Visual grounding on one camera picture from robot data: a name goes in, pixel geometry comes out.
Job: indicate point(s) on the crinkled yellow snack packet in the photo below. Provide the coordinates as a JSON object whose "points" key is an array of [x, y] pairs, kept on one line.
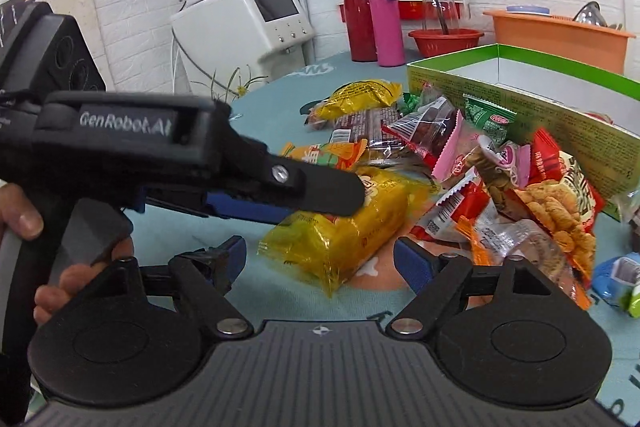
{"points": [[360, 99]]}

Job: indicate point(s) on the green cardboard box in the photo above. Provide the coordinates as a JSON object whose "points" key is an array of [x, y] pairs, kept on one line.
{"points": [[575, 127]]}

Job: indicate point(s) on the large yellow snack packet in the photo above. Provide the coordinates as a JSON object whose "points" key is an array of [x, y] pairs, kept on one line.
{"points": [[340, 237]]}

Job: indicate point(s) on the teal printed tablecloth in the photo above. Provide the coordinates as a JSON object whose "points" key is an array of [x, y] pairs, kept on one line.
{"points": [[290, 302]]}

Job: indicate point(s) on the green and white snack packet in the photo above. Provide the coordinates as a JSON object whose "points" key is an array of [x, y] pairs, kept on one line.
{"points": [[492, 119]]}

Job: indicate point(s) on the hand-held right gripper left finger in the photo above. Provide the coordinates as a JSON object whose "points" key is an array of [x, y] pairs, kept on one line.
{"points": [[235, 253]]}

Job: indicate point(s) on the person's left hand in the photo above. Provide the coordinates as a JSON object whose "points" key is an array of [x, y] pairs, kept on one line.
{"points": [[22, 213]]}

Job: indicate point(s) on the beige cabinet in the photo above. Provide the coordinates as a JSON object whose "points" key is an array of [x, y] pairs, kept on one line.
{"points": [[80, 22]]}

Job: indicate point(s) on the small green wrapper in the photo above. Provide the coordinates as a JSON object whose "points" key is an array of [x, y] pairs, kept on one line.
{"points": [[412, 102]]}

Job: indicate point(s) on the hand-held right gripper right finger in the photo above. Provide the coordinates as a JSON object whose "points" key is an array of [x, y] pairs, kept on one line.
{"points": [[407, 263]]}

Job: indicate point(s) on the red thermos jug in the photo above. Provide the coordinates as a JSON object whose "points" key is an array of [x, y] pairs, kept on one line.
{"points": [[357, 7]]}

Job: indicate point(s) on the clear orange-edged snack packet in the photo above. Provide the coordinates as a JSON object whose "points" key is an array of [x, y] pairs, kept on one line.
{"points": [[520, 247]]}

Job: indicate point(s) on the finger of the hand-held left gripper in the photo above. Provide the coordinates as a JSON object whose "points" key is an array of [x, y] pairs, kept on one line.
{"points": [[240, 207], [325, 192]]}

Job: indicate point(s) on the clear red date packet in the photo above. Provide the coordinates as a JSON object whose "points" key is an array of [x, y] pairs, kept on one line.
{"points": [[425, 127]]}

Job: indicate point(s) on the blue lid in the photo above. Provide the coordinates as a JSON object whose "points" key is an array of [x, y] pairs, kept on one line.
{"points": [[527, 10]]}

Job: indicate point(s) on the brown snack packet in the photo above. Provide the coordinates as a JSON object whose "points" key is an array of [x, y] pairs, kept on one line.
{"points": [[365, 124]]}

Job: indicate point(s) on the small brown nut packet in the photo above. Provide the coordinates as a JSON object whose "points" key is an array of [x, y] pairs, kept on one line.
{"points": [[316, 120]]}

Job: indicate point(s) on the pink-edged biscuit packet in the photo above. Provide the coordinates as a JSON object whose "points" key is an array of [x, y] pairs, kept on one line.
{"points": [[507, 157]]}

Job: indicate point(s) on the pink thermos bottle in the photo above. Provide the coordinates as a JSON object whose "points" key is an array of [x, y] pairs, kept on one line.
{"points": [[386, 27]]}

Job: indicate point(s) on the red cracker packet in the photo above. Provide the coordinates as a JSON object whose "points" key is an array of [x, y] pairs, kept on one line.
{"points": [[555, 212]]}

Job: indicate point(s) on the orange and green snack packet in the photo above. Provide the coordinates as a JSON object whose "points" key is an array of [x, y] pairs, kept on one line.
{"points": [[325, 154]]}

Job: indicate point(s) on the red and white snack packet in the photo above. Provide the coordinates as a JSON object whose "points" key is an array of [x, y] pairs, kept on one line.
{"points": [[450, 212]]}

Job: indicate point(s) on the red plastic basket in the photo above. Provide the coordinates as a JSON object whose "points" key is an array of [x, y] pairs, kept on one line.
{"points": [[445, 43]]}

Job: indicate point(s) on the white machine with screen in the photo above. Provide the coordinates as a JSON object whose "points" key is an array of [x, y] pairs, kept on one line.
{"points": [[220, 32]]}

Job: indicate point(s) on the dark green patterned packet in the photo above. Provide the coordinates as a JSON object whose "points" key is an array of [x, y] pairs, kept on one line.
{"points": [[306, 107]]}

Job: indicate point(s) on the blue snack packet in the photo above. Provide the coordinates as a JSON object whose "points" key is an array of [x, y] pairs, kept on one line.
{"points": [[607, 274]]}

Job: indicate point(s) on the orange plastic basin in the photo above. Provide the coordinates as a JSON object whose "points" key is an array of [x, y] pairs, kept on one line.
{"points": [[555, 42]]}

